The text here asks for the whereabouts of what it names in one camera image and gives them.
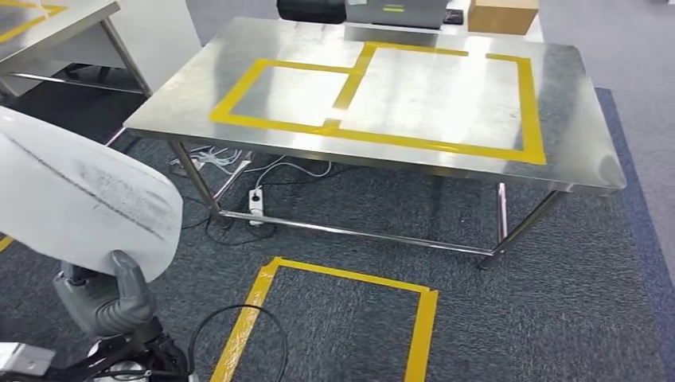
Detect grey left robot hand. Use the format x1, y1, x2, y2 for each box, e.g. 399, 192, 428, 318
53, 250, 157, 334

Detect white curved plastic body part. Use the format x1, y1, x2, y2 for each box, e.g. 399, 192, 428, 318
0, 105, 185, 283

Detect stainless steel workbench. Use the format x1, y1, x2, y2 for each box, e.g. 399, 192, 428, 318
123, 15, 629, 271

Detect white power strip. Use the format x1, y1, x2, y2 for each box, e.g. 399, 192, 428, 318
248, 188, 265, 227

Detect white cabinet block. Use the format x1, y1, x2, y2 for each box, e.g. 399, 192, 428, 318
107, 0, 204, 95

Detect steel top side table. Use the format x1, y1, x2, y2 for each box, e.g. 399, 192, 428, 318
0, 0, 154, 99

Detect yellow tape lines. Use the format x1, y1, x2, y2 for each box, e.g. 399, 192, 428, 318
0, 0, 68, 45

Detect black bag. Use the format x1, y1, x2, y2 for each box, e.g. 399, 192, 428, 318
276, 0, 348, 25

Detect grey laptop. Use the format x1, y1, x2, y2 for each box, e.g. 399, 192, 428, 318
344, 0, 449, 30

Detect brown cardboard box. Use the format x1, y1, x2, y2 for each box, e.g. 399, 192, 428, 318
466, 0, 540, 36

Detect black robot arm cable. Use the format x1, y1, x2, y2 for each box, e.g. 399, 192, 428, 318
187, 304, 290, 382

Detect black floor cable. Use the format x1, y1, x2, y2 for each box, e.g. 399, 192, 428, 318
181, 179, 278, 248

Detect white power cable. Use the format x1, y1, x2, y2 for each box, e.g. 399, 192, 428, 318
168, 146, 334, 192

